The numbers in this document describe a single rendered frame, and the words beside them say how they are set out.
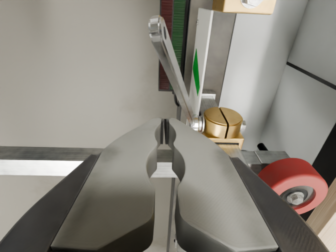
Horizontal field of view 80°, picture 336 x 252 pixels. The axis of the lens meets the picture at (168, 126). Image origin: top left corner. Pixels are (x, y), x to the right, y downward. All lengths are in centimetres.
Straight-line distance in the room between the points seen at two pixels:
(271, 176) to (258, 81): 29
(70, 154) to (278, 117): 45
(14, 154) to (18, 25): 97
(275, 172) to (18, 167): 35
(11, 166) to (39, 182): 148
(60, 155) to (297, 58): 48
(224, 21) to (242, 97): 21
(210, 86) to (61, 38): 91
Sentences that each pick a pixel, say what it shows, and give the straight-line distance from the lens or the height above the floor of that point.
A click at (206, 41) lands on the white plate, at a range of 29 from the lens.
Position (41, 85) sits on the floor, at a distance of 133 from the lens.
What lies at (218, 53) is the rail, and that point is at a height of 70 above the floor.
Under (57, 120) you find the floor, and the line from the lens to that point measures 140.
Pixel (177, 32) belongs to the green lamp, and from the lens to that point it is 38.
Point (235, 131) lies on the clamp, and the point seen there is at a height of 87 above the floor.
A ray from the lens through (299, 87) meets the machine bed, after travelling 50.
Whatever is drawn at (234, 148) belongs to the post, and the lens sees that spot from 26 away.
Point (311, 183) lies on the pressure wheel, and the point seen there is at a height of 91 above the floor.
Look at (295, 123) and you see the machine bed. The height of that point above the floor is 72.
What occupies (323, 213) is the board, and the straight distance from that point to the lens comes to 41.
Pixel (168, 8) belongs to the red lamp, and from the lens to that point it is 37.
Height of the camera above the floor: 107
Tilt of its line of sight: 58 degrees down
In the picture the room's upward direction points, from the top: 178 degrees clockwise
